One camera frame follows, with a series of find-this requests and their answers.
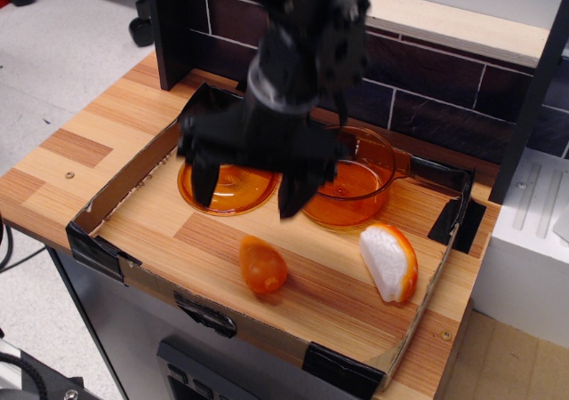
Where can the white side block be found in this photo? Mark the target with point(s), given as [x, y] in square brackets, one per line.
[523, 280]

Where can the dark brick backsplash panel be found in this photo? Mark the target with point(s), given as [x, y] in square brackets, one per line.
[432, 93]

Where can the black right shelf post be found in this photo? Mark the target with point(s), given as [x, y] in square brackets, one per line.
[529, 112]

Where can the black left shelf post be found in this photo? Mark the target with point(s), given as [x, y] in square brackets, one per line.
[169, 19]

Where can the cardboard fence with black tape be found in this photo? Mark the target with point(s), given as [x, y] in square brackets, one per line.
[161, 284]

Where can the white orange toy bread slice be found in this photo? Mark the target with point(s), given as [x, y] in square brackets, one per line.
[391, 261]

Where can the light wooden shelf board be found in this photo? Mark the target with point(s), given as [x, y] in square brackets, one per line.
[460, 29]

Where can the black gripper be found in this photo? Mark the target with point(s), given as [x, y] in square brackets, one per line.
[305, 153]

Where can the black caster wheel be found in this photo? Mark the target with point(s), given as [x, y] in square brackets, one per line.
[140, 28]

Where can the orange transparent pot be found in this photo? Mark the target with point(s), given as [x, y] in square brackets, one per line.
[361, 185]

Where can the black shelf post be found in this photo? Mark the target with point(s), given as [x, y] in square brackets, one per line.
[529, 112]
[169, 19]

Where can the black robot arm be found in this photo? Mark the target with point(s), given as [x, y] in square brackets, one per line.
[312, 49]

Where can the orange toy carrot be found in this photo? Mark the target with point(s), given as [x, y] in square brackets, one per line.
[263, 268]

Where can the orange transparent pot lid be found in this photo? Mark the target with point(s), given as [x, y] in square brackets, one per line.
[238, 189]

